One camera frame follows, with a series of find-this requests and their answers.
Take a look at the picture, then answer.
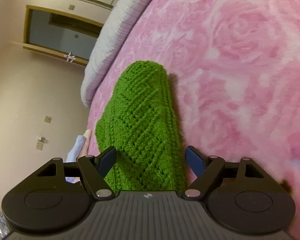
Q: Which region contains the pale pink folded garment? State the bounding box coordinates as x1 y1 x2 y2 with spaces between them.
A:
77 129 91 159

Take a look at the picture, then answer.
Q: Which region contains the grey ribbed duvet roll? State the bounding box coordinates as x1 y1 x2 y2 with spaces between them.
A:
81 0 152 108

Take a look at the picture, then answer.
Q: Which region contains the green knitted vest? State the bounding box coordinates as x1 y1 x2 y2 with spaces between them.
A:
95 61 185 194

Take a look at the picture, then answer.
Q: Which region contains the pink floral bed blanket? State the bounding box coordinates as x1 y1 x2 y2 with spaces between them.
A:
88 0 300 239

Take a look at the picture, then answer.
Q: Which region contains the wooden framed doorway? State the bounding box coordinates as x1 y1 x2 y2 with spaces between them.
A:
20 5 103 67

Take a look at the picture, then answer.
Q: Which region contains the light blue folded garment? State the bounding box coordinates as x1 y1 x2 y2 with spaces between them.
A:
65 134 87 183

